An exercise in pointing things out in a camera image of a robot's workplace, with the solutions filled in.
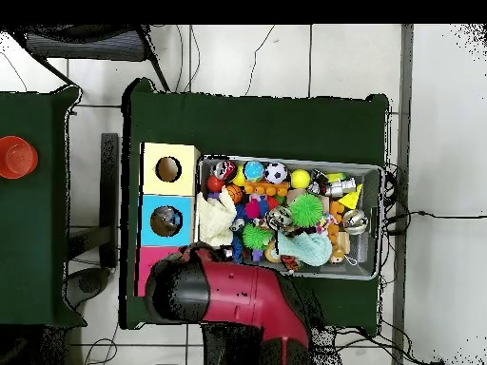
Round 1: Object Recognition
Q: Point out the black chair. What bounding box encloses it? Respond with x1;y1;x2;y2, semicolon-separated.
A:
14;24;170;92

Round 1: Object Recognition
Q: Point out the soccer ball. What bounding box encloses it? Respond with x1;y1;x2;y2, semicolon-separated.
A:
263;162;289;185

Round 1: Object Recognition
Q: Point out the crushed silver can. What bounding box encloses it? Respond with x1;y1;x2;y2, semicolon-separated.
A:
265;205;293;231

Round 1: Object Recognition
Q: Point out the orange plastic cup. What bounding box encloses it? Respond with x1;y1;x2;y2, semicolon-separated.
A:
0;135;39;181

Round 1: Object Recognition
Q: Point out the wire mesh bin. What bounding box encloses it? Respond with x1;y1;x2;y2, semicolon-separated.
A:
195;154;385;281

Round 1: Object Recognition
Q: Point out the yellow ball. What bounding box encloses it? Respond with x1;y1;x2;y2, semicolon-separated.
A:
289;168;312;190

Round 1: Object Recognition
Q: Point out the cream knitted cloth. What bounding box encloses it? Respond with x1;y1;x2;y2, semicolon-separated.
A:
197;187;238;248

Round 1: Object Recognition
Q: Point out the globe print ball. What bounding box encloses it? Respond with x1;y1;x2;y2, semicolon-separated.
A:
243;160;266;183

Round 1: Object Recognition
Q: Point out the crushed red can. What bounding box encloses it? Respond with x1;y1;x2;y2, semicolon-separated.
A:
212;160;238;182

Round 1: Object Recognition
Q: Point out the yellow cheese wedge toy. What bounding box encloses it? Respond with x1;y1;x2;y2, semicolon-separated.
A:
337;183;363;210

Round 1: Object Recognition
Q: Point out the large green spiky ball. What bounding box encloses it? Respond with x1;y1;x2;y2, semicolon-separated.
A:
288;193;324;228

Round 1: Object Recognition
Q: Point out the wooden box with three holes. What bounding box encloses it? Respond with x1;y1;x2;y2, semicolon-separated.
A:
134;142;202;298

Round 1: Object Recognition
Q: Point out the mint green cloth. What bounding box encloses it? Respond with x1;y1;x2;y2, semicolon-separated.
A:
275;229;333;267

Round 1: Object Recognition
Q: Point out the dark green table cloth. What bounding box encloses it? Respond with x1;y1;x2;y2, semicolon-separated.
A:
0;85;87;328
121;77;390;330

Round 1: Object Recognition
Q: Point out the small basketball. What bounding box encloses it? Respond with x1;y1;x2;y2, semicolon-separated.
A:
225;183;244;204

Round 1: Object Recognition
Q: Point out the black cable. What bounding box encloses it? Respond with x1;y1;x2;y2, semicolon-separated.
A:
385;209;487;234

